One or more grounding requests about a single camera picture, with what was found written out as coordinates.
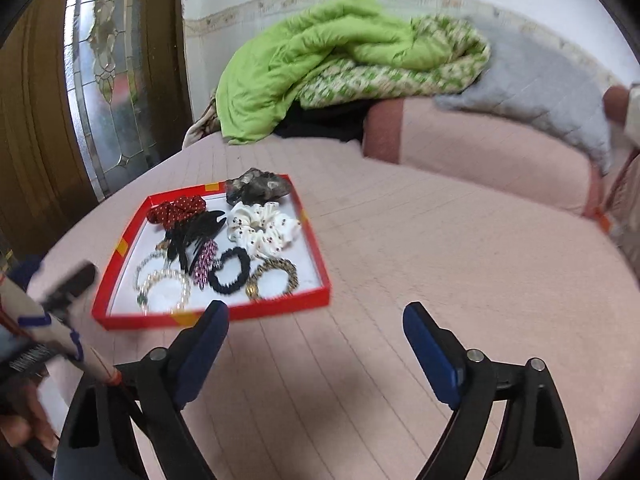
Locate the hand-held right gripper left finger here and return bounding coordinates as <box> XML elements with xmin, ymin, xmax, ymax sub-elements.
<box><xmin>52</xmin><ymin>300</ymin><xmax>231</xmax><ymax>480</ymax></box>

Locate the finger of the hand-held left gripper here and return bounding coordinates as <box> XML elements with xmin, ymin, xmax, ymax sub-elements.
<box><xmin>42</xmin><ymin>261</ymin><xmax>99</xmax><ymax>312</ymax></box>

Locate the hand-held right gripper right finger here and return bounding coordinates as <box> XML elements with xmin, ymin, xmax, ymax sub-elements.
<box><xmin>402</xmin><ymin>301</ymin><xmax>581</xmax><ymax>480</ymax></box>

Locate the pearl bracelet with green bead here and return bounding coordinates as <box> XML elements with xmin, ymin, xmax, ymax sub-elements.
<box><xmin>137</xmin><ymin>268</ymin><xmax>194</xmax><ymax>315</ymax></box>

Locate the purple beaded hair clip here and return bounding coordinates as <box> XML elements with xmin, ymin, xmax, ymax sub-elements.
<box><xmin>192</xmin><ymin>238</ymin><xmax>220</xmax><ymax>290</ymax></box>

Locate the black scrunchie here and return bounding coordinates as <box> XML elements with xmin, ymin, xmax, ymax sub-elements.
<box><xmin>207</xmin><ymin>247</ymin><xmax>252</xmax><ymax>295</ymax></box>

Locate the black banana hair clip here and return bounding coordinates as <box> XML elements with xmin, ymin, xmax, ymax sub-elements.
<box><xmin>164</xmin><ymin>210</ymin><xmax>227</xmax><ymax>274</ymax></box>

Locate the gold beaded bracelet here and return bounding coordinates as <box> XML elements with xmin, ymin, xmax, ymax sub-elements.
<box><xmin>244</xmin><ymin>258</ymin><xmax>300</xmax><ymax>302</ymax></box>

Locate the red box lid tray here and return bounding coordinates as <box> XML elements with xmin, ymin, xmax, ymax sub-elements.
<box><xmin>91</xmin><ymin>175</ymin><xmax>332</xmax><ymax>331</ymax></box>

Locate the white printed scrunchie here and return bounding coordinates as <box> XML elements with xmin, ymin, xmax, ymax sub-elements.
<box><xmin>227</xmin><ymin>201</ymin><xmax>302</xmax><ymax>256</ymax></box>

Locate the person's left hand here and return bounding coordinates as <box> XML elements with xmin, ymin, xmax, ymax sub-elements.
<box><xmin>0</xmin><ymin>384</ymin><xmax>57</xmax><ymax>453</ymax></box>

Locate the red polka dot scrunchie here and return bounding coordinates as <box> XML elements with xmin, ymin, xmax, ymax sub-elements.
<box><xmin>146</xmin><ymin>197</ymin><xmax>207</xmax><ymax>229</ymax></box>

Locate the grey scrunchie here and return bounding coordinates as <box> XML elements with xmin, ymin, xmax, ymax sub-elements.
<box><xmin>225</xmin><ymin>167</ymin><xmax>292</xmax><ymax>206</ymax></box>

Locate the wooden door with stained glass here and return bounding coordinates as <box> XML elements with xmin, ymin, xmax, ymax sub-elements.
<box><xmin>0</xmin><ymin>0</ymin><xmax>195</xmax><ymax>266</ymax></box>

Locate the pink bolster pillow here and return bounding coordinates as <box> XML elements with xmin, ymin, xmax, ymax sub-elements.
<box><xmin>362</xmin><ymin>97</ymin><xmax>607</xmax><ymax>217</ymax></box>

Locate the beige patterned blanket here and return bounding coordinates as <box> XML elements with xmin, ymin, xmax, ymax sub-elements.
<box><xmin>182</xmin><ymin>91</ymin><xmax>224</xmax><ymax>149</ymax></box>

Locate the black cloth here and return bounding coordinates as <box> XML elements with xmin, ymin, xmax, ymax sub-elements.
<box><xmin>272</xmin><ymin>99</ymin><xmax>377</xmax><ymax>144</ymax></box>

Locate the pink bolster with lace cover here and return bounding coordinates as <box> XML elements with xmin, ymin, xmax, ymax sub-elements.
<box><xmin>595</xmin><ymin>82</ymin><xmax>640</xmax><ymax>263</ymax></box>

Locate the grey blanket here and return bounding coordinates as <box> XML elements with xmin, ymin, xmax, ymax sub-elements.
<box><xmin>432</xmin><ymin>14</ymin><xmax>617</xmax><ymax>175</ymax></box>

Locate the green quilt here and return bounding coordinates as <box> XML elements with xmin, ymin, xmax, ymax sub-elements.
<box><xmin>215</xmin><ymin>0</ymin><xmax>492</xmax><ymax>146</ymax></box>

